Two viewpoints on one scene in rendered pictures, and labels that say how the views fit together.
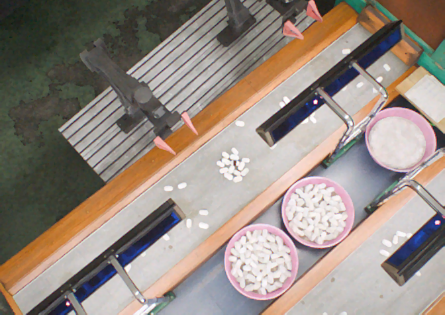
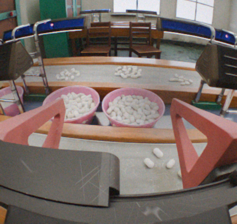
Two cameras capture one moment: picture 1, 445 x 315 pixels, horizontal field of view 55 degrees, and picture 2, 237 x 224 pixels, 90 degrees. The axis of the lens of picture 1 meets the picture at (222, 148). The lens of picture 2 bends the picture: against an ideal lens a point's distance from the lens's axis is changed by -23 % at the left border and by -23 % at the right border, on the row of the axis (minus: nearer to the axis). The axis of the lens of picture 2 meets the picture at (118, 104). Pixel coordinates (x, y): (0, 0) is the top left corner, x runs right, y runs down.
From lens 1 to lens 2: 1.35 m
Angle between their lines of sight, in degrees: 69
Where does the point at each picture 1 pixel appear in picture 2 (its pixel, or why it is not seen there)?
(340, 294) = (108, 79)
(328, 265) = (99, 83)
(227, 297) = (169, 119)
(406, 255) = (75, 20)
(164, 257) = not seen: hidden behind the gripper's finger
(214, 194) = (122, 172)
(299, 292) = (127, 84)
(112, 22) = not seen: outside the picture
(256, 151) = not seen: hidden behind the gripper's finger
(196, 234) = (169, 152)
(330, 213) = (66, 100)
